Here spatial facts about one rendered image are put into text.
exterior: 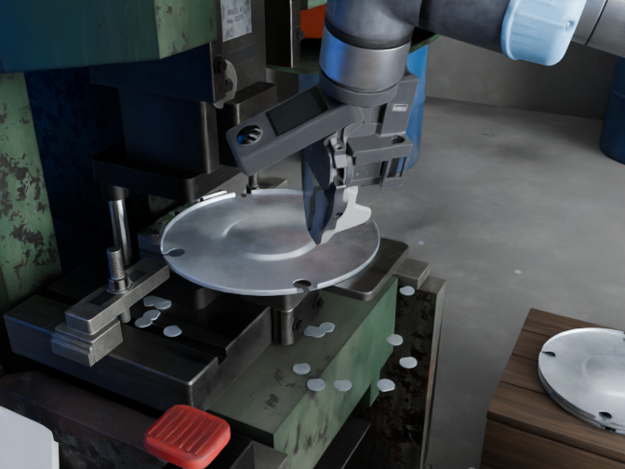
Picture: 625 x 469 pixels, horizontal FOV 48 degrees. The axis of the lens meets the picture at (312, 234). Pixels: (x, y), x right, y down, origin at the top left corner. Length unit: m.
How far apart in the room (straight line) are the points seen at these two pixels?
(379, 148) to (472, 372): 1.39
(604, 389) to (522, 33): 0.97
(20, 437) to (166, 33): 0.58
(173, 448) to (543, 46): 0.45
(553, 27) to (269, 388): 0.55
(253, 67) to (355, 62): 0.34
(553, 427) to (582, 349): 0.23
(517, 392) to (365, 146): 0.83
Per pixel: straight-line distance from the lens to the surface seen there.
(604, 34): 0.67
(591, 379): 1.42
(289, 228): 0.94
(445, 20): 0.55
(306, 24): 1.19
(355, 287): 0.82
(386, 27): 0.57
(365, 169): 0.67
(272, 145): 0.62
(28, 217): 1.01
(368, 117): 0.65
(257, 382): 0.90
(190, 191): 0.85
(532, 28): 0.54
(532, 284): 2.43
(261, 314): 0.91
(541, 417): 1.35
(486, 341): 2.11
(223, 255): 0.89
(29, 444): 1.02
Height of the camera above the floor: 1.21
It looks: 28 degrees down
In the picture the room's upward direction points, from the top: straight up
